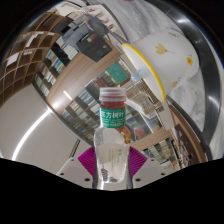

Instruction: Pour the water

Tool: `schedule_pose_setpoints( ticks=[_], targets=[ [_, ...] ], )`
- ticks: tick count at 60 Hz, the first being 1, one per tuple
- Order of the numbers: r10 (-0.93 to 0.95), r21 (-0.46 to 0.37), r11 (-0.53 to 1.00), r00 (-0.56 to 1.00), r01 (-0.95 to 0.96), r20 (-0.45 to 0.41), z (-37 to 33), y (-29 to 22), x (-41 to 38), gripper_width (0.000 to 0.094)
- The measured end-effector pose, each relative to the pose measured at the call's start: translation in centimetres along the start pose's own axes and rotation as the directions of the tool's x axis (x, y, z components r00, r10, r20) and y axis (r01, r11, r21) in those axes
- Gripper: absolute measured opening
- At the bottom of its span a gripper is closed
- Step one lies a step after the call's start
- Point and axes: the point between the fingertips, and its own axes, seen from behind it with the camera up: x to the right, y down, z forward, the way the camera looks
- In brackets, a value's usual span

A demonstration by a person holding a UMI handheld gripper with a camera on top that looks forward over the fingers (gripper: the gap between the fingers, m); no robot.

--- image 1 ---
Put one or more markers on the white columned building model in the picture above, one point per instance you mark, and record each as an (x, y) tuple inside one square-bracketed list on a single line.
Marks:
[(143, 96)]

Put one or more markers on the clear green-labelled drink bottle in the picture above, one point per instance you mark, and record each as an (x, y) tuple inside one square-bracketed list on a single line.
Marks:
[(112, 146)]

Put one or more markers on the white mug with yellow rim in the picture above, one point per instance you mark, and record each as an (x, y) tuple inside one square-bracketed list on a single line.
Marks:
[(173, 56)]

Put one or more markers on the white ceiling light strip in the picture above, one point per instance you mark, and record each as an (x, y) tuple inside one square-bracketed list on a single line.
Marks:
[(30, 135)]

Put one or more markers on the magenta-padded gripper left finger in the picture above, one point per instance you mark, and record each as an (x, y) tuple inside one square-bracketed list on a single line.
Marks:
[(74, 171)]

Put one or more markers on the dark grey building model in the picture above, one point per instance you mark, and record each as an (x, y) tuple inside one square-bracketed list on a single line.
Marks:
[(90, 40)]

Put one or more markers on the narrow wall bookshelf with books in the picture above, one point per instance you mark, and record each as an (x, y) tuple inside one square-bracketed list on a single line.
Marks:
[(50, 73)]

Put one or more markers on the white spoon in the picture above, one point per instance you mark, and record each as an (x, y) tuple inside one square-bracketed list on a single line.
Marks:
[(140, 75)]

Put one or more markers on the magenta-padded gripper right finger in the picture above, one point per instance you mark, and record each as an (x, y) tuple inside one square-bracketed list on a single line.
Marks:
[(146, 171)]

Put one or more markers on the wooden cubby shelf unit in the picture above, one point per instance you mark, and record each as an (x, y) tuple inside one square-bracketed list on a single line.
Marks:
[(23, 56)]

